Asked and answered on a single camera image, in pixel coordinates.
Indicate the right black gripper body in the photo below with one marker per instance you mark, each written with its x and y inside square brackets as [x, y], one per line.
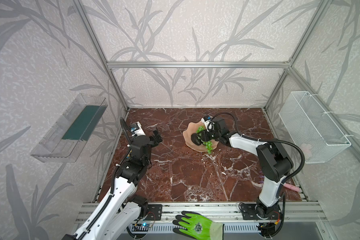
[206, 134]

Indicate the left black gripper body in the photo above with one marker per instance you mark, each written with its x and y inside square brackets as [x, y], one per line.
[153, 138]

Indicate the green fake grape bunch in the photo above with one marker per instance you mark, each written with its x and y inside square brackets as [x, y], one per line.
[204, 138]

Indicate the dark avocado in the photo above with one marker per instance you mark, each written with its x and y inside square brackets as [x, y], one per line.
[196, 140]

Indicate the pink scalloped fruit bowl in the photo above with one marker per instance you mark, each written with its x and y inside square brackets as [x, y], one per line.
[192, 129]

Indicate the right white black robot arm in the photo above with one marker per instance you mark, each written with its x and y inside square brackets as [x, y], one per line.
[275, 162]

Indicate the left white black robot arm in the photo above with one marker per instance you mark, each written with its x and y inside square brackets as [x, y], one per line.
[121, 206]

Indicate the purple toy piece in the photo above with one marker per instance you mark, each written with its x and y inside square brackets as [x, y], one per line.
[261, 176]

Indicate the small circuit board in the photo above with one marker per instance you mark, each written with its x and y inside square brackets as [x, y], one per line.
[142, 227]

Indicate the pink object in basket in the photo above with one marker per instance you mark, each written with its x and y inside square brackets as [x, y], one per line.
[307, 150]

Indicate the pink toy stick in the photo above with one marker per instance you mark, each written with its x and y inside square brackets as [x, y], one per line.
[292, 187]

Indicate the green black work glove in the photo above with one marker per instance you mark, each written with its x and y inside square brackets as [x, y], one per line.
[195, 226]

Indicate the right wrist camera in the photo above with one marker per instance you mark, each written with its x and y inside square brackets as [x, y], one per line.
[207, 121]

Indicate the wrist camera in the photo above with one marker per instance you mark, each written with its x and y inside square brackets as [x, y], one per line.
[136, 129]
[207, 121]

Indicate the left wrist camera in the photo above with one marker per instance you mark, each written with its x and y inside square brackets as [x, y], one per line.
[136, 129]

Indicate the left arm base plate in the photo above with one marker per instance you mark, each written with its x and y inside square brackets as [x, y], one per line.
[151, 212]

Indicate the aluminium front rail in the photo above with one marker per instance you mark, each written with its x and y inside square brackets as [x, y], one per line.
[229, 211]

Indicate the clear plastic wall tray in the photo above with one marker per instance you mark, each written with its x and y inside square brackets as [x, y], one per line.
[67, 138]

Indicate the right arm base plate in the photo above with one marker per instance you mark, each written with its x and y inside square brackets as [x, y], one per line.
[260, 212]

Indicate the white wire mesh basket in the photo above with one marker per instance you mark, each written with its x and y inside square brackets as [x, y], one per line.
[308, 122]

